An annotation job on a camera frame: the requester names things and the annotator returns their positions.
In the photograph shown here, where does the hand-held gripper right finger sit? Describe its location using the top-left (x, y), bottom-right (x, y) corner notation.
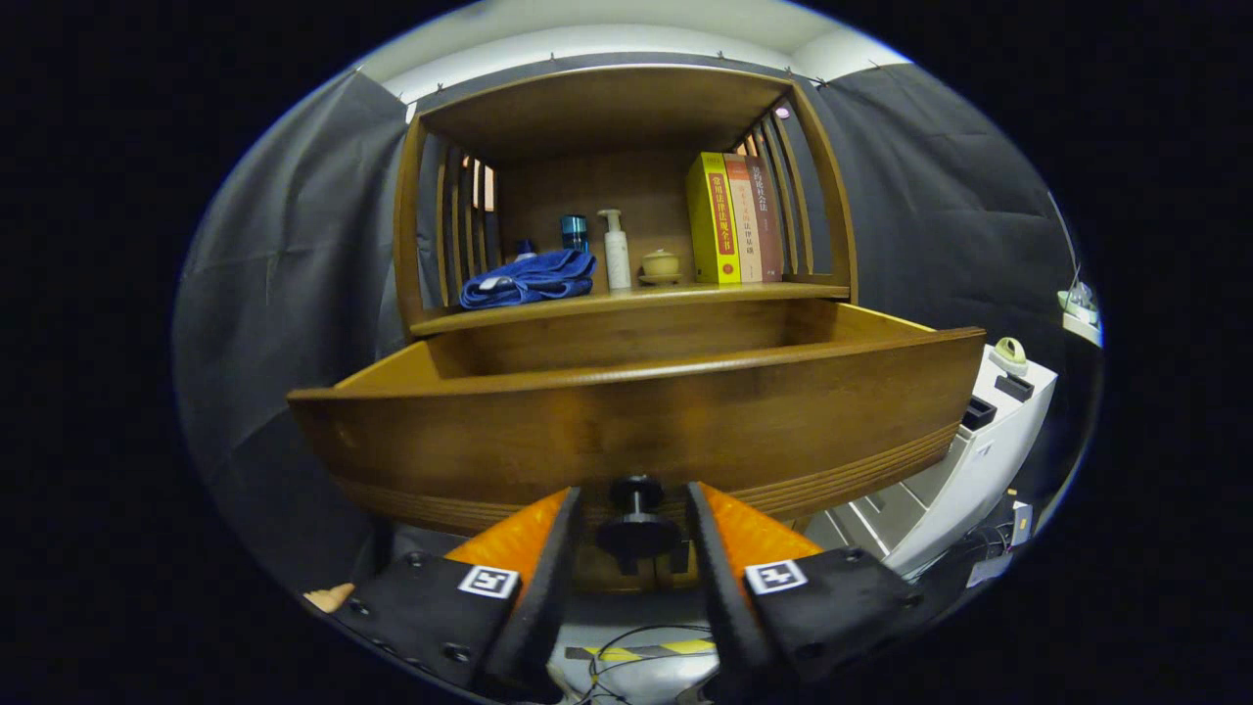
top-left (683, 481), bottom-right (926, 704)

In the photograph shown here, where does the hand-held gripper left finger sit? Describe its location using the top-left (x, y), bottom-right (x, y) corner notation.
top-left (333, 487), bottom-right (586, 704)

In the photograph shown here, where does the black drawer knob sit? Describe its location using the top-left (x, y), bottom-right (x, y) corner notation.
top-left (597, 475), bottom-right (683, 576)

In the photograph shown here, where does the brown wooden drawer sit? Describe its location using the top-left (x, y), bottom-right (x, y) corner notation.
top-left (287, 299), bottom-right (987, 538)

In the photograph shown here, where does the white side cabinet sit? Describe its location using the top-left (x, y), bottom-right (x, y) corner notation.
top-left (798, 343), bottom-right (1058, 579)

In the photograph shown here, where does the brown wooden countertop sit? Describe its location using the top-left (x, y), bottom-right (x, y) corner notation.
top-left (411, 282), bottom-right (851, 337)

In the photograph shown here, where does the brown wooden cabinet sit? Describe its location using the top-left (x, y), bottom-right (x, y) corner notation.
top-left (394, 64), bottom-right (860, 593)

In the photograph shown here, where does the yellow black hazard tape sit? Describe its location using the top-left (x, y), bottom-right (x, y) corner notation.
top-left (566, 638), bottom-right (718, 663)

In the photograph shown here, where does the folded blue towel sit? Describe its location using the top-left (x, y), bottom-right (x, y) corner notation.
top-left (458, 249), bottom-right (598, 310)

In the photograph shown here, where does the white pump bottle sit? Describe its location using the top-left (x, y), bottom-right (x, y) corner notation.
top-left (598, 209), bottom-right (632, 291)

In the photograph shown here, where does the orange and cream book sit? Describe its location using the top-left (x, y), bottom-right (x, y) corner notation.
top-left (724, 154), bottom-right (765, 284)

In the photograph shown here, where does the thick yellow book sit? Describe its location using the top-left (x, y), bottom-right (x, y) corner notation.
top-left (685, 152), bottom-right (742, 286)

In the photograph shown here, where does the brown book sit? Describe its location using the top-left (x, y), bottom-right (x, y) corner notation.
top-left (749, 157), bottom-right (785, 283)

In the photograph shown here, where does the black cable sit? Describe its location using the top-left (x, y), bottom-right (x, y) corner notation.
top-left (573, 625), bottom-right (720, 704)

